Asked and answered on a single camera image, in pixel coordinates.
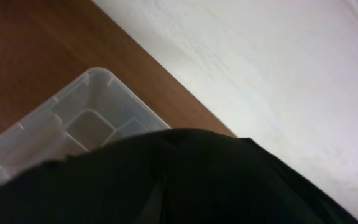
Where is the black garment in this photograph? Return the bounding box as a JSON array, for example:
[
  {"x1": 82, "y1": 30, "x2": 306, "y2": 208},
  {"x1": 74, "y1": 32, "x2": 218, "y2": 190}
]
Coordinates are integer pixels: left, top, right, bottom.
[{"x1": 0, "y1": 129, "x2": 356, "y2": 223}]

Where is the clear plastic storage container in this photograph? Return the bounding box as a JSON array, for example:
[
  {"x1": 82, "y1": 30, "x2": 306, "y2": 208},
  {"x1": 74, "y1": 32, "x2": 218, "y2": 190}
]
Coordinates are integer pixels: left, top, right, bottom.
[{"x1": 0, "y1": 67, "x2": 169, "y2": 185}]

